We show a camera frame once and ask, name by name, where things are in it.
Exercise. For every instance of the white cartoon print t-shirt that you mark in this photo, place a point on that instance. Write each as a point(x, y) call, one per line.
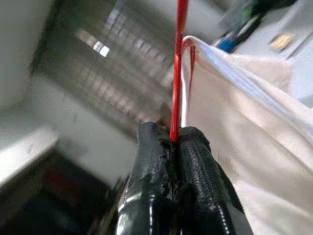
point(244, 122)

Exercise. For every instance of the red clothes hanger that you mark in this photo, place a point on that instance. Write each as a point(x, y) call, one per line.
point(176, 98)

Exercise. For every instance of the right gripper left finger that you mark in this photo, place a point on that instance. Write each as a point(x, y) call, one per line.
point(151, 171)

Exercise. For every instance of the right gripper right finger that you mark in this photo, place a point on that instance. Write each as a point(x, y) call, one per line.
point(203, 183)

